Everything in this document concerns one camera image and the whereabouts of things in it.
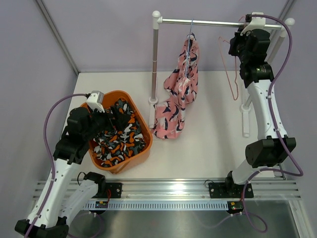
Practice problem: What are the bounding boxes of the pink patterned shorts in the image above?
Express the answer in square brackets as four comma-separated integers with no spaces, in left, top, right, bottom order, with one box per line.
[152,37,200,139]

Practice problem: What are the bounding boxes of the metal clothes rack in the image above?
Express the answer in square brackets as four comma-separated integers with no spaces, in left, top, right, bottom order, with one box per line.
[148,10,296,137]

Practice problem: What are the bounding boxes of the orange camouflage shorts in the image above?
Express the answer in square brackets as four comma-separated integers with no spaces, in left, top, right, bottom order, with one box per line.
[93,99,146,168]

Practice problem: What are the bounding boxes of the pink wire hanger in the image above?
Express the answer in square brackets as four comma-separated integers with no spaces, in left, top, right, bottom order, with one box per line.
[218,36,240,101]

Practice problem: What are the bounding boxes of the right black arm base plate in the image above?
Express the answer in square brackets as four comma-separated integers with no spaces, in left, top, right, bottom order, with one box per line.
[208,182,244,198]

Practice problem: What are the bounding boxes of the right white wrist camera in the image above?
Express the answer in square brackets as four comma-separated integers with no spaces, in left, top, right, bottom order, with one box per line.
[240,12,266,36]

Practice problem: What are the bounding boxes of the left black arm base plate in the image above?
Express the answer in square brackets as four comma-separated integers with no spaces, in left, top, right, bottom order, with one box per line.
[99,182,122,199]

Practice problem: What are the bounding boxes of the blue wire hanger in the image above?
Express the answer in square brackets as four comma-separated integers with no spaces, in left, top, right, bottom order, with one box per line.
[185,19,195,78]

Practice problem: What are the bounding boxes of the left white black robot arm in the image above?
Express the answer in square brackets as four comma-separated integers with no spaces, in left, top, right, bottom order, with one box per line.
[14,106,130,238]

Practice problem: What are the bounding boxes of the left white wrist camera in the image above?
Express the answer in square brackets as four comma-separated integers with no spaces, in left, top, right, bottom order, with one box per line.
[86,91,105,113]

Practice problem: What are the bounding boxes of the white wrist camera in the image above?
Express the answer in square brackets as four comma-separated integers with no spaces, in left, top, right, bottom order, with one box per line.
[240,12,266,36]
[86,91,105,113]

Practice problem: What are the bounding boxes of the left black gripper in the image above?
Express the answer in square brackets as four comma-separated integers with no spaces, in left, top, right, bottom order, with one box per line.
[83,105,130,141]

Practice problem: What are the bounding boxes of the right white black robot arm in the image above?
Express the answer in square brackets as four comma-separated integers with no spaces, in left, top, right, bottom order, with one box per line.
[223,28,296,197]

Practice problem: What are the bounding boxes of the aluminium rail frame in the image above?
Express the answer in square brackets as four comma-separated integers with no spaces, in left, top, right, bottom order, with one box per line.
[23,71,305,238]

